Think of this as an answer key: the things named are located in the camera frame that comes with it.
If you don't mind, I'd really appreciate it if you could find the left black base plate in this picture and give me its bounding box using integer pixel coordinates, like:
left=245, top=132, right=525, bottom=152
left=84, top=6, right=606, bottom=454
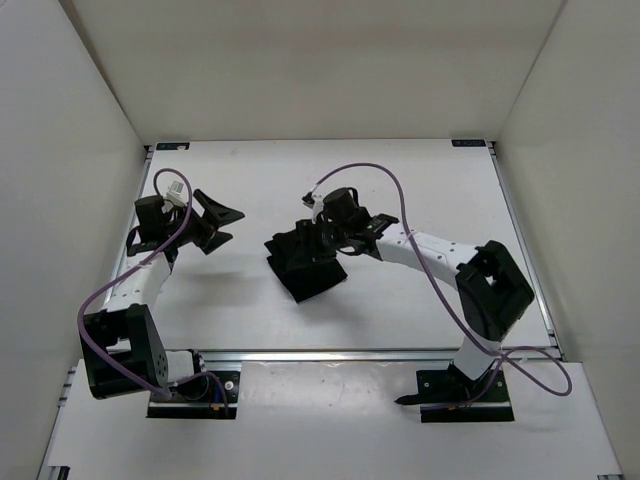
left=146, top=358, right=241, bottom=421

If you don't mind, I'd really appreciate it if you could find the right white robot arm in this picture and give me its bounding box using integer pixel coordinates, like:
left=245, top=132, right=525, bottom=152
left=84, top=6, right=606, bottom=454
left=302, top=187, right=534, bottom=401

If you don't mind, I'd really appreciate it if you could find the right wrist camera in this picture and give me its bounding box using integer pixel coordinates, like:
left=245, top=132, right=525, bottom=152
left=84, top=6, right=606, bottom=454
left=302, top=185, right=324, bottom=223

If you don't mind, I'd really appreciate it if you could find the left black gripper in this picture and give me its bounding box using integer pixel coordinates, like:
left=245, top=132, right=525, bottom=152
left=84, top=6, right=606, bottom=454
left=167, top=187, right=246, bottom=253

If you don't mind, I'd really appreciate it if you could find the blue corner label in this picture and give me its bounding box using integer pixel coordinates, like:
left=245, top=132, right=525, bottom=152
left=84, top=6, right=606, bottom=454
left=451, top=139, right=486, bottom=148
left=155, top=142, right=190, bottom=151

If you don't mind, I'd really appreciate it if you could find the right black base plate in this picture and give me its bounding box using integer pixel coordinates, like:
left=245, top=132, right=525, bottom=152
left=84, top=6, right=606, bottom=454
left=395, top=364, right=515, bottom=423

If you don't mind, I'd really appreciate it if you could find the right blue corner label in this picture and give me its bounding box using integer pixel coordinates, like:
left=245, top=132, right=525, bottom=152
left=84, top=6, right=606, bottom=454
left=451, top=139, right=486, bottom=148

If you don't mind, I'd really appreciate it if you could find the black skirt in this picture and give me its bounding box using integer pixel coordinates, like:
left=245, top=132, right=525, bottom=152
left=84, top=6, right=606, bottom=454
left=264, top=228, right=348, bottom=303

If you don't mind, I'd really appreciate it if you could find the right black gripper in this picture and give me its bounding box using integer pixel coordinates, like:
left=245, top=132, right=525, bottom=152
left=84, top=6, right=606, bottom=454
left=288, top=220, right=351, bottom=271

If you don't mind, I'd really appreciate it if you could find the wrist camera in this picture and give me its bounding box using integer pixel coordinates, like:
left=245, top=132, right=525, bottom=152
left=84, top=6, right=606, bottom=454
left=302, top=185, right=324, bottom=223
left=163, top=180, right=189, bottom=208

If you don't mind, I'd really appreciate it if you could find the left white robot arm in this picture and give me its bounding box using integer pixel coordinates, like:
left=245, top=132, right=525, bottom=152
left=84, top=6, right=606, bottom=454
left=80, top=189, right=245, bottom=399

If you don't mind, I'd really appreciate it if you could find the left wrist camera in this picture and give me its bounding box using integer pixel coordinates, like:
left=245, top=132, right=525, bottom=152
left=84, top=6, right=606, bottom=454
left=163, top=180, right=189, bottom=208

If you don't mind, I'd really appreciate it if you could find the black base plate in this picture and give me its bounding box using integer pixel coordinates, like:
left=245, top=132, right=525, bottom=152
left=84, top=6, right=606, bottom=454
left=395, top=364, right=515, bottom=423
left=146, top=358, right=241, bottom=421

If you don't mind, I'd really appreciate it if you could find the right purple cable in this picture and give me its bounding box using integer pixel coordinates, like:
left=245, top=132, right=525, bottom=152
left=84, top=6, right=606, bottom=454
left=309, top=162, right=574, bottom=414

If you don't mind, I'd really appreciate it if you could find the left blue corner label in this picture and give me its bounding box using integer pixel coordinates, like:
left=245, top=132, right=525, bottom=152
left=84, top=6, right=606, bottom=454
left=155, top=142, right=190, bottom=151

